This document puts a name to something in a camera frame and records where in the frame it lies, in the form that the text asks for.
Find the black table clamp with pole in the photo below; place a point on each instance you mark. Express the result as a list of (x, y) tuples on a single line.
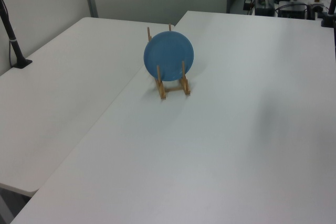
[(328, 20)]

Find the flat black electronics box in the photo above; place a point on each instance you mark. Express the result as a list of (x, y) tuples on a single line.
[(292, 11)]

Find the black camera stand pole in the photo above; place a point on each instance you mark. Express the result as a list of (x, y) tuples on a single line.
[(11, 39)]

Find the blue round plate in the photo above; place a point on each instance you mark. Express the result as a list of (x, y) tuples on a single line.
[(168, 53)]

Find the grey small device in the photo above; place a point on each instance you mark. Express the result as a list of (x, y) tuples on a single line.
[(315, 10)]

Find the wooden plate rack with pegs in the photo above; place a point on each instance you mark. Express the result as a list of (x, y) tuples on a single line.
[(163, 91)]

